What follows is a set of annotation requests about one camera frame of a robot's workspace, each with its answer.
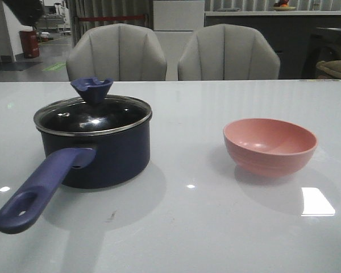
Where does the glass lid with blue knob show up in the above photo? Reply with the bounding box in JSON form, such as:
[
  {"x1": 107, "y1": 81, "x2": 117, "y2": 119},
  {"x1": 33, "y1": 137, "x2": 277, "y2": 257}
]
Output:
[{"x1": 34, "y1": 77, "x2": 152, "y2": 137}]

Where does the red barrier tape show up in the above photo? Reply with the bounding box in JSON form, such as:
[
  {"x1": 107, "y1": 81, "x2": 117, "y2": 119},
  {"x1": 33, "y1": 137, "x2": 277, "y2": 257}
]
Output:
[{"x1": 75, "y1": 14, "x2": 147, "y2": 22}]

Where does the pink bowl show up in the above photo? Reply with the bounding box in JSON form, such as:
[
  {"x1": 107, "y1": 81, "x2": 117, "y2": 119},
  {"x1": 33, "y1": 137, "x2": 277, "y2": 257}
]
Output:
[{"x1": 223, "y1": 118, "x2": 318, "y2": 178}]

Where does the fruit plate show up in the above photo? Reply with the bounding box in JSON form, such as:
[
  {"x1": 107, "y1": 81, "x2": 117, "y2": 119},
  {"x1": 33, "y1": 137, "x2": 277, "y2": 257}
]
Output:
[{"x1": 272, "y1": 0, "x2": 296, "y2": 11}]

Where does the white cabinet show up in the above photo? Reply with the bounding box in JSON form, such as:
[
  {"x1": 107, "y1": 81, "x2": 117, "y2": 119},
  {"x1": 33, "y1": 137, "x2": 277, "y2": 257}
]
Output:
[{"x1": 153, "y1": 1, "x2": 205, "y2": 81}]

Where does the dark blue saucepan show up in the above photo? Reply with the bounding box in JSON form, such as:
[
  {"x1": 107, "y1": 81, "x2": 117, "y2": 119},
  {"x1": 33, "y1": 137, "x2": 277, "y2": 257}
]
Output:
[{"x1": 0, "y1": 96, "x2": 153, "y2": 235}]

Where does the right grey chair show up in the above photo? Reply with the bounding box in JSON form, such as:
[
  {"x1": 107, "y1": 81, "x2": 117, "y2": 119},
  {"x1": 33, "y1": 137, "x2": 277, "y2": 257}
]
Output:
[{"x1": 177, "y1": 24, "x2": 280, "y2": 81}]

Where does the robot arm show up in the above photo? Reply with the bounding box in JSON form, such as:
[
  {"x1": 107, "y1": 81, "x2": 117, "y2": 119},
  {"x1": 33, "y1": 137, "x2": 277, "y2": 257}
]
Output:
[{"x1": 3, "y1": 0, "x2": 45, "y2": 27}]

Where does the left grey chair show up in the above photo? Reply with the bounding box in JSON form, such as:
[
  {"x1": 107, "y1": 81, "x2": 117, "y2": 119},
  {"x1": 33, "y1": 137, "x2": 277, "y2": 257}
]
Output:
[{"x1": 66, "y1": 23, "x2": 167, "y2": 81}]

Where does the red bin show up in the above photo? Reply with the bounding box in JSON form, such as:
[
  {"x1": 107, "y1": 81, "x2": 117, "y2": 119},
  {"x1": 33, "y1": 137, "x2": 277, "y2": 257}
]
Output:
[{"x1": 19, "y1": 30, "x2": 40, "y2": 59}]

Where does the dark appliance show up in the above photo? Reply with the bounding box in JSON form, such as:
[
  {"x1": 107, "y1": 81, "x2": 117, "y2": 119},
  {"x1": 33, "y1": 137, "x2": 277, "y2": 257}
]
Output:
[{"x1": 301, "y1": 27, "x2": 341, "y2": 79}]

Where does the grey chair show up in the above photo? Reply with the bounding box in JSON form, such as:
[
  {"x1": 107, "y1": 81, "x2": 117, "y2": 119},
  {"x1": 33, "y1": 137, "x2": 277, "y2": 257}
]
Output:
[
  {"x1": 66, "y1": 23, "x2": 167, "y2": 81},
  {"x1": 177, "y1": 24, "x2": 280, "y2": 81}
]

